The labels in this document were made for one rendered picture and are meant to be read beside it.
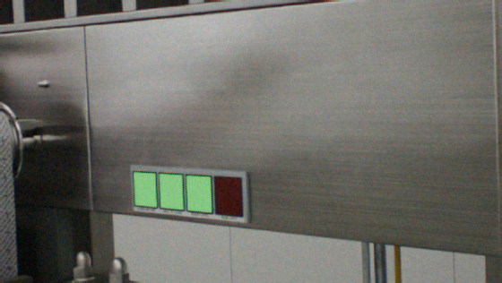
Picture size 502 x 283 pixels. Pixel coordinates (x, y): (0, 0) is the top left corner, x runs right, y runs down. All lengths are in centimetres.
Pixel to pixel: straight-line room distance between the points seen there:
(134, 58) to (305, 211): 40
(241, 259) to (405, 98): 363
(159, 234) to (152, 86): 370
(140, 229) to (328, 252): 122
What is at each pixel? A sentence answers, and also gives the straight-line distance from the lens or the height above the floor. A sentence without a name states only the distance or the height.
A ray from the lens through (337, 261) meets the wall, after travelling 452.
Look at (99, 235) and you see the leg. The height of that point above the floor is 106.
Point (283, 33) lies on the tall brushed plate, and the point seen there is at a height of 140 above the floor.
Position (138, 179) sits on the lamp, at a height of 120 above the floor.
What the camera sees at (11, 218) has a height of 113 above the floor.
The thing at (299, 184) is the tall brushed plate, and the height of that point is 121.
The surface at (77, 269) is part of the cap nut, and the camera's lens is 178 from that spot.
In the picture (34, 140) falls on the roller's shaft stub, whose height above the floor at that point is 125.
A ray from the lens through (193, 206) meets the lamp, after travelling 156.
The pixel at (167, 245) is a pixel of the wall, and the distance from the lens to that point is 527.
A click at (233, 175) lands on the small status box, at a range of 150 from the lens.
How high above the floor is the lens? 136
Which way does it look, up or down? 3 degrees down
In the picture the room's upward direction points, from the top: 2 degrees counter-clockwise
